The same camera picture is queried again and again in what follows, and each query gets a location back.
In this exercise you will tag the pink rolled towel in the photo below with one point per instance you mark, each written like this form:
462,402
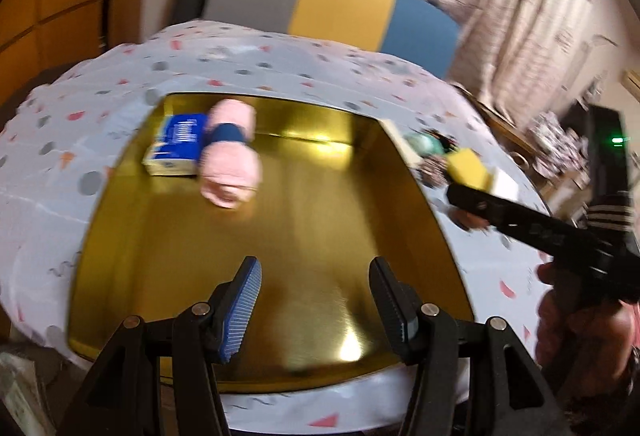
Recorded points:
232,171

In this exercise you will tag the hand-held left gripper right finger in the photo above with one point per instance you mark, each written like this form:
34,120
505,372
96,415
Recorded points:
395,316

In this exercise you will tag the pale crumpled bag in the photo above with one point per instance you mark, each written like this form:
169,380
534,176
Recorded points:
17,391

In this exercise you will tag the gold metal tin box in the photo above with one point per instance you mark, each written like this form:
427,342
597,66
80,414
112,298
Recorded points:
300,241

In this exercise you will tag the wall air conditioner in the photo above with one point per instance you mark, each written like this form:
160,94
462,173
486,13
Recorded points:
631,81

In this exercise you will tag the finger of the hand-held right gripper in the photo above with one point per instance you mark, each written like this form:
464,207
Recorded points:
520,218

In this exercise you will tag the pile of clothes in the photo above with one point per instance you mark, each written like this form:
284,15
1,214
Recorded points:
555,136

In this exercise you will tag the grey yellow blue chair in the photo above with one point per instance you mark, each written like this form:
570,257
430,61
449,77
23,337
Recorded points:
345,1

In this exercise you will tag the wooden side table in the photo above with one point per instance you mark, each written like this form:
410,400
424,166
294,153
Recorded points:
500,126

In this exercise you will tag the yellow sponge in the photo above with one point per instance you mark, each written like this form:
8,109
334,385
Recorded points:
467,166

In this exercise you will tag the blue tissue pack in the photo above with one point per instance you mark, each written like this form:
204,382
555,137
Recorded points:
172,141

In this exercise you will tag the green silicone bottle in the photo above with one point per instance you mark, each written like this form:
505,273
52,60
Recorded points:
425,144

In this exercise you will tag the patterned white tablecloth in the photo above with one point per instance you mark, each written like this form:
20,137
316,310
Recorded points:
300,61

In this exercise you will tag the person's right hand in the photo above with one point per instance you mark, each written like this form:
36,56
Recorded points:
590,336

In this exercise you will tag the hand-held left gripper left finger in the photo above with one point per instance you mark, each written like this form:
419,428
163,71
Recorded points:
242,311

